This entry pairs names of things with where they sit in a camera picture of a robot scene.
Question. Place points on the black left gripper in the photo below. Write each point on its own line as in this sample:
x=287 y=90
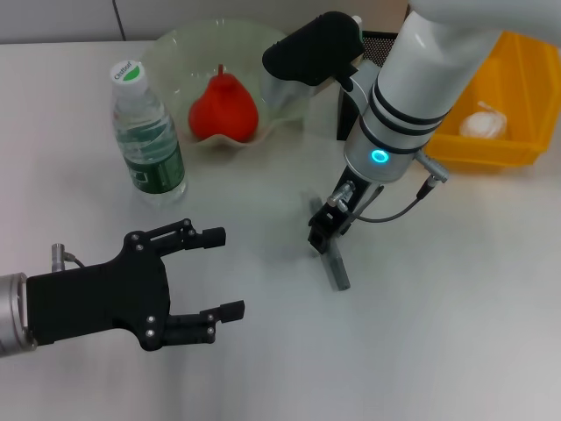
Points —
x=96 y=302

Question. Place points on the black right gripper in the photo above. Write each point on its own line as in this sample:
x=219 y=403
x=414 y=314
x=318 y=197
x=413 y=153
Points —
x=350 y=197

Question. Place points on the grey glitter pen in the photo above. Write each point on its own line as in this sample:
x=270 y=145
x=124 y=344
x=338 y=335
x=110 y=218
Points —
x=338 y=272

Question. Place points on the clear water bottle green label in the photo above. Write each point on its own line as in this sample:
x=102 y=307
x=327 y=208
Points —
x=149 y=144

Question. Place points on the red orange toy fruit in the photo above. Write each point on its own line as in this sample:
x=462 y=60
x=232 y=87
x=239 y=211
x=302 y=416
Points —
x=223 y=109

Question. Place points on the white paper ball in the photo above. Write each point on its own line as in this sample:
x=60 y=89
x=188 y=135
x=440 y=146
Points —
x=482 y=125

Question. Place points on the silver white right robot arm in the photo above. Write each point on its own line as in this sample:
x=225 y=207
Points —
x=416 y=87

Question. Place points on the black mesh pen holder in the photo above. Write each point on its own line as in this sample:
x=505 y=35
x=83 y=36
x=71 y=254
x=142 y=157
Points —
x=348 y=118

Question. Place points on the green glass fruit plate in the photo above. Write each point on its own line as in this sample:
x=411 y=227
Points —
x=184 y=66

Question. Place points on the yellow plastic bin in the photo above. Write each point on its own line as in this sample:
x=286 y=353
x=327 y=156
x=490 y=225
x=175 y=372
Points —
x=482 y=149

